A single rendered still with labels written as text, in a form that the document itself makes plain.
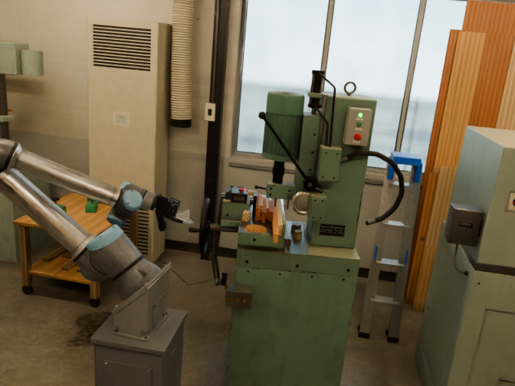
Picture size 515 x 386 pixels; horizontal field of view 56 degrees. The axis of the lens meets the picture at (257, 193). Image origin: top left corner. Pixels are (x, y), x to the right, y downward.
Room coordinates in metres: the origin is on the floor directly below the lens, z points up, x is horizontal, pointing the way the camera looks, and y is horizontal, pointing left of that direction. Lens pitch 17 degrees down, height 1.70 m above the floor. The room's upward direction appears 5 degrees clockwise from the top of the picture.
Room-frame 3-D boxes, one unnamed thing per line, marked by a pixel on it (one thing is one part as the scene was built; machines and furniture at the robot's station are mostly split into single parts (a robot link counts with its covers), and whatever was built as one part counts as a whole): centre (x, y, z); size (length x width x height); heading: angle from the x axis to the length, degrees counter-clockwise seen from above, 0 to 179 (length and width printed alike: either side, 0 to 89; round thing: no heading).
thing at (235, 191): (2.31, 0.10, 0.99); 0.13 x 0.11 x 0.06; 1
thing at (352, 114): (2.14, -0.41, 1.40); 0.10 x 0.06 x 0.16; 91
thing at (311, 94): (2.28, -0.23, 1.54); 0.08 x 0.08 x 0.17; 1
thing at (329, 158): (2.13, -0.31, 1.23); 0.09 x 0.08 x 0.15; 91
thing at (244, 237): (2.31, 0.02, 0.87); 0.61 x 0.30 x 0.06; 1
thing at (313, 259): (2.28, -0.21, 0.76); 0.57 x 0.45 x 0.09; 91
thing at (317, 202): (2.12, -0.28, 1.02); 0.09 x 0.07 x 0.12; 1
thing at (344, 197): (2.28, -0.38, 1.16); 0.22 x 0.22 x 0.72; 1
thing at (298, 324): (2.28, -0.21, 0.36); 0.58 x 0.45 x 0.71; 91
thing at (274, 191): (2.28, -0.11, 1.03); 0.14 x 0.07 x 0.09; 91
